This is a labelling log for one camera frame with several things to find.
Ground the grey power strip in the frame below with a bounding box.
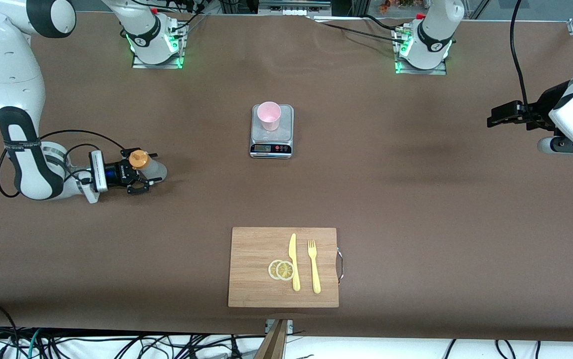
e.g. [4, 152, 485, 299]
[259, 0, 333, 16]

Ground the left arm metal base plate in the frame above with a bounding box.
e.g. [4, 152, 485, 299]
[395, 60, 447, 76]

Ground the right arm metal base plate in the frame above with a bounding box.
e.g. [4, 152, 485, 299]
[132, 54, 185, 70]

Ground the short black base cable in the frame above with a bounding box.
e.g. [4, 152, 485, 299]
[364, 14, 401, 31]

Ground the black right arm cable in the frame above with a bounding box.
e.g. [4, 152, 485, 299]
[0, 130, 127, 198]

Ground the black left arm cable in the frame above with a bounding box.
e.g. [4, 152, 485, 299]
[509, 0, 541, 125]

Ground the silver digital kitchen scale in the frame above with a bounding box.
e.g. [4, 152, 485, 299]
[249, 104, 295, 159]

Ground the long black base cable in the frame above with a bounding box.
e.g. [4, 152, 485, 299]
[316, 21, 409, 45]

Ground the yellow plastic fork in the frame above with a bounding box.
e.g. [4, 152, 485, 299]
[307, 239, 322, 294]

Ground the wooden post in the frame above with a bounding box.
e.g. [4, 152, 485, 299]
[254, 319, 288, 359]

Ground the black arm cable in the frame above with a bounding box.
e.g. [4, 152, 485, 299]
[509, 0, 541, 125]
[0, 130, 127, 198]

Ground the small metal bracket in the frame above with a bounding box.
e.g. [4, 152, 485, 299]
[265, 319, 294, 334]

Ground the brown table cover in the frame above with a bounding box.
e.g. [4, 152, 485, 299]
[0, 9, 573, 343]

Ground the teal floor cable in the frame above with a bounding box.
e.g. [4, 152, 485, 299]
[26, 328, 43, 359]

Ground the pink plastic cup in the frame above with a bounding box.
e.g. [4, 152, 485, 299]
[257, 101, 282, 132]

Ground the frosted sauce bottle orange cap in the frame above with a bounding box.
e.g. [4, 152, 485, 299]
[129, 150, 168, 182]

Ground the bamboo cutting board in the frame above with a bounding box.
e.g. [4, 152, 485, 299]
[228, 227, 340, 308]

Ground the yellow plastic knife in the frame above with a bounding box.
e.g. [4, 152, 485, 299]
[288, 233, 301, 292]

